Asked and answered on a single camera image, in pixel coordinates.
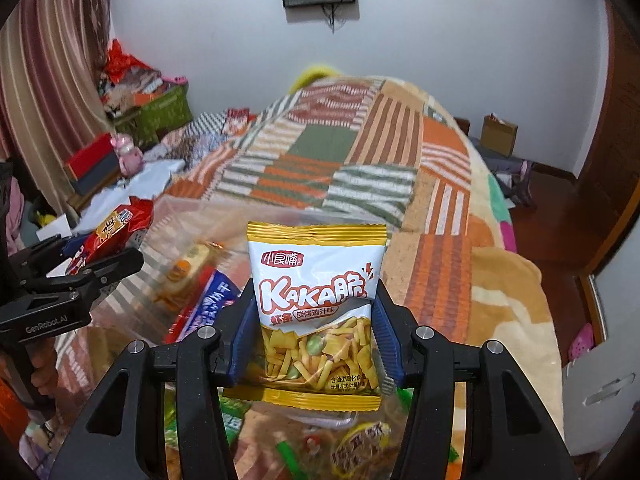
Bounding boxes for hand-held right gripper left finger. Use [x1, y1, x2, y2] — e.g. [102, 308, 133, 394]
[50, 287, 261, 480]

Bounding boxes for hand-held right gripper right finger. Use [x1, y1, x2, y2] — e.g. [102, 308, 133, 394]
[372, 277, 581, 480]

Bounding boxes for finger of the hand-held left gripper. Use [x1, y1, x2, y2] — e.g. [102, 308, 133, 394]
[10, 235, 73, 286]
[30, 247, 146, 306]

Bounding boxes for red snack packet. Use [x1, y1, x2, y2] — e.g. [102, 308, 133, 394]
[65, 197, 155, 275]

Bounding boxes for yellow white snack packet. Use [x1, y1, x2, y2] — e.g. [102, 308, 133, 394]
[246, 221, 388, 412]

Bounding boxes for clear plastic container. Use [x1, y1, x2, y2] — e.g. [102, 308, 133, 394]
[52, 195, 461, 480]

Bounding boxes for person's left hand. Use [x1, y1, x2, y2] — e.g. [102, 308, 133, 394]
[30, 342, 60, 411]

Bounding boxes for blue snack packet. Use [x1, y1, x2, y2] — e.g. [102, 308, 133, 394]
[167, 269, 251, 343]

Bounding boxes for orange pastry packet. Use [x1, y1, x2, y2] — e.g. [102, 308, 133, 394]
[155, 242, 226, 311]

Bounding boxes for green peas packet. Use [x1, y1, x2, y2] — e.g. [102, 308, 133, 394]
[165, 392, 253, 461]

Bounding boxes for white cloth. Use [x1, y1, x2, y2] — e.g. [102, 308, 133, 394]
[107, 157, 186, 211]

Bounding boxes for grey box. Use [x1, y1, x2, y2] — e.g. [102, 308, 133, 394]
[70, 152, 122, 197]

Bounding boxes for red box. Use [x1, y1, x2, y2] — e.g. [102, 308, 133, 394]
[65, 132, 118, 181]

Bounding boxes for pink doll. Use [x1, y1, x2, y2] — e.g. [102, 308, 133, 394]
[111, 132, 146, 177]

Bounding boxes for round yellow snack packet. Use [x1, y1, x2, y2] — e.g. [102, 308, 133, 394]
[331, 422, 392, 480]

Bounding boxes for small green red packet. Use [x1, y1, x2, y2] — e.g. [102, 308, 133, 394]
[274, 435, 327, 472]

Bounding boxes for green storage box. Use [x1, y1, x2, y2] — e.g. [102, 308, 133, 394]
[112, 85, 193, 147]

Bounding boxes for checkered patterned quilt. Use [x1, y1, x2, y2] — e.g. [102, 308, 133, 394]
[150, 107, 261, 171]

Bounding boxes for patchwork striped blanket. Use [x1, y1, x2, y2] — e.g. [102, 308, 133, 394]
[55, 76, 566, 461]

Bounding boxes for pile of clutter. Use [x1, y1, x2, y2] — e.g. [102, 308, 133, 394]
[97, 67, 188, 111]

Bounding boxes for pink slipper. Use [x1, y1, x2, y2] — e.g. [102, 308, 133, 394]
[569, 322, 596, 361]

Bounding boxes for striped brown curtain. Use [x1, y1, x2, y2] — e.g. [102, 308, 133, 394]
[0, 0, 117, 211]

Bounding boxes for dark shoes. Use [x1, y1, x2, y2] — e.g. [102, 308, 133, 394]
[487, 157, 537, 209]

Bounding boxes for red plastic bag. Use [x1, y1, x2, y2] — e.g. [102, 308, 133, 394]
[102, 39, 152, 85]

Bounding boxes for cardboard box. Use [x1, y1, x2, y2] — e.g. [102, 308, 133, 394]
[481, 114, 520, 157]

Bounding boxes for white wardrobe sliding door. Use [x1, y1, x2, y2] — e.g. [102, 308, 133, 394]
[580, 240, 640, 361]

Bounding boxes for wooden door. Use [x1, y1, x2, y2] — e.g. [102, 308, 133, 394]
[575, 0, 640, 281]

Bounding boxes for black monitor cable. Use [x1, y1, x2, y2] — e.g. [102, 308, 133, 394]
[321, 3, 351, 34]

